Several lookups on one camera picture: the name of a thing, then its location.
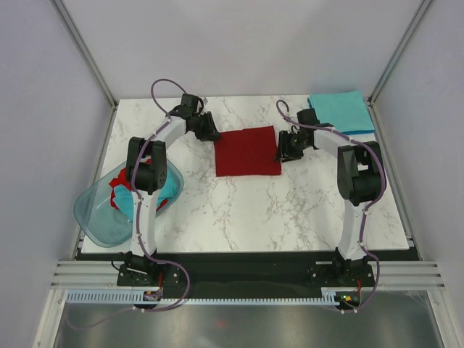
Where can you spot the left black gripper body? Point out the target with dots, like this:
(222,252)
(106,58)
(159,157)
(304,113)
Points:
(202,127)

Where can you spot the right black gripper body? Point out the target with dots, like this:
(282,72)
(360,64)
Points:
(296,146)

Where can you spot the red t-shirt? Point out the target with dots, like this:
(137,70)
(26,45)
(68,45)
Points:
(250,151)

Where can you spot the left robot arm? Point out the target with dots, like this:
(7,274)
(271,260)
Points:
(146,170)

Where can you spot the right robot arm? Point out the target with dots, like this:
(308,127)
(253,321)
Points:
(361,181)

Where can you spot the folded teal t-shirt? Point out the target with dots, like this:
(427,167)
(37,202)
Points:
(342,112)

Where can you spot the red shirt in basket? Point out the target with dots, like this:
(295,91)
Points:
(117,181)

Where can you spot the teal shirt in basket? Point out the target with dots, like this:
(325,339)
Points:
(123,203)

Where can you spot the transparent blue plastic basket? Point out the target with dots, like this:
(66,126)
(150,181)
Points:
(106,210)

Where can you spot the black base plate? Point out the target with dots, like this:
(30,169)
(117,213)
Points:
(186,288)

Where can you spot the right aluminium frame post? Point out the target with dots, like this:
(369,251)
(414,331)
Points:
(400,49)

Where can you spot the aluminium frame post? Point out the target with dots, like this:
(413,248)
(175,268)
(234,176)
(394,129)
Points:
(85,53)
(400,49)

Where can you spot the white slotted cable duct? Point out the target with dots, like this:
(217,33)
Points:
(139,297)

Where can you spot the left aluminium frame post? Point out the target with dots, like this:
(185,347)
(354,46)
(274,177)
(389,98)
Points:
(85,53)

